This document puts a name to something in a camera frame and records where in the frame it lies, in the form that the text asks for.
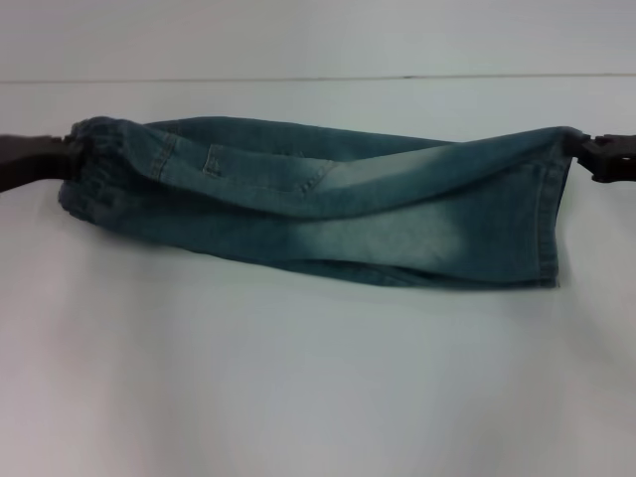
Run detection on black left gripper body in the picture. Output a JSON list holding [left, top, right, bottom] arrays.
[[0, 132, 61, 195]]

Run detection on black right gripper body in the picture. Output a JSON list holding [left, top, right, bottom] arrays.
[[589, 132, 636, 185]]

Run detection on blue denim shorts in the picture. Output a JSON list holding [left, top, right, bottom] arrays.
[[57, 114, 585, 290]]

